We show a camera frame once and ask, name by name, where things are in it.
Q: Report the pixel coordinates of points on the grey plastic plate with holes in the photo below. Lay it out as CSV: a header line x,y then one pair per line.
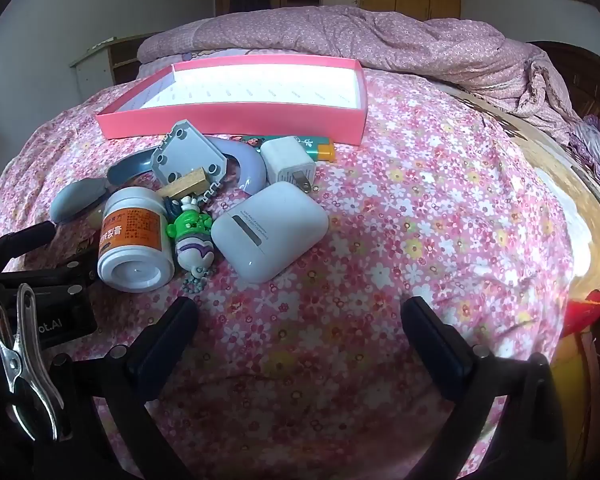
x,y
185,152

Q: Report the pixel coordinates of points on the green cartoon lighter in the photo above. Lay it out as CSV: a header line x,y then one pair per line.
x,y
310,146

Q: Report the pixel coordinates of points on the metal spring clip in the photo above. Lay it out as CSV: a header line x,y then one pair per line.
x,y
20,360

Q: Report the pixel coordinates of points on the pink floral bedsheet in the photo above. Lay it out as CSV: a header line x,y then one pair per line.
x,y
430,210

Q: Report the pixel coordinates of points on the purple curved holder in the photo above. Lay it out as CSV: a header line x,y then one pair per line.
x,y
245,165

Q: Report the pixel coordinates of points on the pink quilt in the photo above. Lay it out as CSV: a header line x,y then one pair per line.
x,y
380,35

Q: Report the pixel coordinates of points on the white earbuds case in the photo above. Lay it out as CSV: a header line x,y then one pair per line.
x,y
270,230

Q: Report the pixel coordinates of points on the white bottle with orange label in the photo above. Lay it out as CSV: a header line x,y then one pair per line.
x,y
130,270

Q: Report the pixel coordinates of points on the wooden block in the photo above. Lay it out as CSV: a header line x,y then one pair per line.
x,y
185,184

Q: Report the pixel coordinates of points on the dark wooden headboard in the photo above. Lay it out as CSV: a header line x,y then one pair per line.
x,y
580,75

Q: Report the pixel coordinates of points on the lilac pillow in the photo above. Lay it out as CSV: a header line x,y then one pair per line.
x,y
595,145

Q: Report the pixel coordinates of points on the white charger plug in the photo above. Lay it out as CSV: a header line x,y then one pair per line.
x,y
282,160

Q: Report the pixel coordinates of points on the red cloth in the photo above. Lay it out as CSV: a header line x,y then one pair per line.
x,y
590,310

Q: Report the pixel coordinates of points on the pink cardboard box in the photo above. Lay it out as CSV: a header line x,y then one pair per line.
x,y
230,120

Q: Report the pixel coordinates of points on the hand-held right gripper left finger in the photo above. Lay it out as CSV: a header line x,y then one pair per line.
x,y
166,345

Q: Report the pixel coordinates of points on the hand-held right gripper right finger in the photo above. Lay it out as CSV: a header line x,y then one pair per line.
x,y
440,355

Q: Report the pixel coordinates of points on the bedside cabinet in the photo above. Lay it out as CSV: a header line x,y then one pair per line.
x,y
92,72

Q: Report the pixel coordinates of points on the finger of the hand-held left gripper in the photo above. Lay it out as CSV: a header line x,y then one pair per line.
x,y
55,276
27,237

